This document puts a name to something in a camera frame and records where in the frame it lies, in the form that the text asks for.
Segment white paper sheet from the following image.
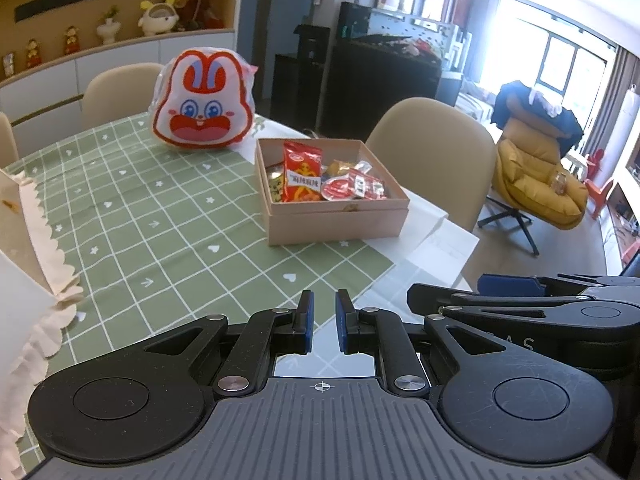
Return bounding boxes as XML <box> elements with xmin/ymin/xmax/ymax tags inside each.
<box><xmin>367</xmin><ymin>195</ymin><xmax>481</xmax><ymax>292</ymax></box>

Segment red rabbit face bag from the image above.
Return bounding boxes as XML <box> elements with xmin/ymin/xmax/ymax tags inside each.
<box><xmin>150</xmin><ymin>47</ymin><xmax>258</xmax><ymax>153</ymax></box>

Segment white scalloped paper bag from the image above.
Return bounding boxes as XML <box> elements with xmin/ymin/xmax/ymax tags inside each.
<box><xmin>0</xmin><ymin>167</ymin><xmax>86</xmax><ymax>480</ymax></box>

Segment dark jacket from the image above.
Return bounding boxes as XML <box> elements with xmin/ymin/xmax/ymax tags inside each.
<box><xmin>492</xmin><ymin>80</ymin><xmax>586</xmax><ymax>154</ymax></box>

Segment white vase with plant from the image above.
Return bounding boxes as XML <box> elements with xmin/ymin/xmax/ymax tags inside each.
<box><xmin>97</xmin><ymin>6</ymin><xmax>122</xmax><ymax>46</ymax></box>

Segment large black cabinet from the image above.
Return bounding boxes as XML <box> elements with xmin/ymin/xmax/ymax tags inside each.
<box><xmin>317</xmin><ymin>2</ymin><xmax>444</xmax><ymax>144</ymax></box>

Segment pink cardboard box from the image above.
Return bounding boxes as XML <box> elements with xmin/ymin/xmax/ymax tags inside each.
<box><xmin>254</xmin><ymin>137</ymin><xmax>411</xmax><ymax>247</ymax></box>

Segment large window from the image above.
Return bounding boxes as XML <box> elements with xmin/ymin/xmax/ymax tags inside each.
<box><xmin>480</xmin><ymin>0</ymin><xmax>619</xmax><ymax>107</ymax></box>

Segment wooden display shelf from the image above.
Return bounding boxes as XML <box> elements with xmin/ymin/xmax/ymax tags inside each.
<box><xmin>0</xmin><ymin>0</ymin><xmax>246</xmax><ymax>83</ymax></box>

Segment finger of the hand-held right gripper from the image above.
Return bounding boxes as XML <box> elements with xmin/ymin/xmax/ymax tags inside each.
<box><xmin>476</xmin><ymin>272</ymin><xmax>640</xmax><ymax>300</ymax></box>
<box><xmin>406</xmin><ymin>283</ymin><xmax>640</xmax><ymax>323</ymax></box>

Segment brown plush toy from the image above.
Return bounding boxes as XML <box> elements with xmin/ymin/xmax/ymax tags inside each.
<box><xmin>162</xmin><ymin>0</ymin><xmax>225</xmax><ymax>32</ymax></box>

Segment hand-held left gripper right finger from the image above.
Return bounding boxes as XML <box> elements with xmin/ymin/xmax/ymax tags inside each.
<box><xmin>335</xmin><ymin>288</ymin><xmax>506</xmax><ymax>396</ymax></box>

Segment white sideboard cabinet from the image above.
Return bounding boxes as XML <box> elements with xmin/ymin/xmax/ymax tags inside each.
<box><xmin>0</xmin><ymin>29</ymin><xmax>237</xmax><ymax>161</ymax></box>

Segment white standing air conditioner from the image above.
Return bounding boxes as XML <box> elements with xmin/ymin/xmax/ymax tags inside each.
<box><xmin>611</xmin><ymin>89</ymin><xmax>640</xmax><ymax>183</ymax></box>

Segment clear packet red oval label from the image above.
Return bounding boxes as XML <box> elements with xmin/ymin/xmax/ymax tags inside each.
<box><xmin>320</xmin><ymin>172</ymin><xmax>371</xmax><ymax>201</ymax></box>

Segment green checkered tablecloth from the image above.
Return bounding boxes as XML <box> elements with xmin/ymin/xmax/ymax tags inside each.
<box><xmin>0</xmin><ymin>112</ymin><xmax>401</xmax><ymax>478</ymax></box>

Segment low black cabinet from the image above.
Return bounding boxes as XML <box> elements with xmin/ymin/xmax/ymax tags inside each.
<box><xmin>272</xmin><ymin>52</ymin><xmax>326</xmax><ymax>131</ymax></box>

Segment red plastic chair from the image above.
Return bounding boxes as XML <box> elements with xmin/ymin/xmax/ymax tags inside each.
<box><xmin>582</xmin><ymin>150</ymin><xmax>616</xmax><ymax>221</ymax></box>

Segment beige dining chair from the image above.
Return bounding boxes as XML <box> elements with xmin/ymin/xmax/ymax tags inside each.
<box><xmin>0</xmin><ymin>112</ymin><xmax>21</xmax><ymax>168</ymax></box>
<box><xmin>81</xmin><ymin>62</ymin><xmax>166</xmax><ymax>130</ymax></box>
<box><xmin>365</xmin><ymin>97</ymin><xmax>499</xmax><ymax>234</ymax></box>

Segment yellow cake packet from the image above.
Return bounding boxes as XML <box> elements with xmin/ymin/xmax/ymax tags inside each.
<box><xmin>322</xmin><ymin>159</ymin><xmax>357</xmax><ymax>179</ymax></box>

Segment white sofa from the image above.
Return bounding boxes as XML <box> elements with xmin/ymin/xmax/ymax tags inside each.
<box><xmin>457</xmin><ymin>80</ymin><xmax>501</xmax><ymax>122</ymax></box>

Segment grey curtain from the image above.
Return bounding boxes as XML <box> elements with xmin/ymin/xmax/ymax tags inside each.
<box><xmin>577</xmin><ymin>45</ymin><xmax>640</xmax><ymax>161</ymax></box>

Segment yellow lounge chair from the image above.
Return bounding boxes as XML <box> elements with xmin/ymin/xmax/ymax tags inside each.
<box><xmin>477</xmin><ymin>137</ymin><xmax>591</xmax><ymax>257</ymax></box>

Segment white plush toy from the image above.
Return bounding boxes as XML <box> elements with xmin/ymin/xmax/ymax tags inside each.
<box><xmin>138</xmin><ymin>0</ymin><xmax>180</xmax><ymax>37</ymax></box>

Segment red packet with white band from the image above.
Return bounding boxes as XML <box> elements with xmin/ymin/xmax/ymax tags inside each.
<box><xmin>282</xmin><ymin>141</ymin><xmax>324</xmax><ymax>204</ymax></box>

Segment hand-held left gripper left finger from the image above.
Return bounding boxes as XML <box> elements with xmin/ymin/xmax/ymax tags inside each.
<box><xmin>141</xmin><ymin>290</ymin><xmax>316</xmax><ymax>396</ymax></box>

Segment black box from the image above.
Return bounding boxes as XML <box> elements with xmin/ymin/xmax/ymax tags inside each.
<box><xmin>292</xmin><ymin>24</ymin><xmax>331</xmax><ymax>59</ymax></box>

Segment green olives clear packet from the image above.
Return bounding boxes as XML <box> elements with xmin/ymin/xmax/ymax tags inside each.
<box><xmin>267</xmin><ymin>166</ymin><xmax>287</xmax><ymax>206</ymax></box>

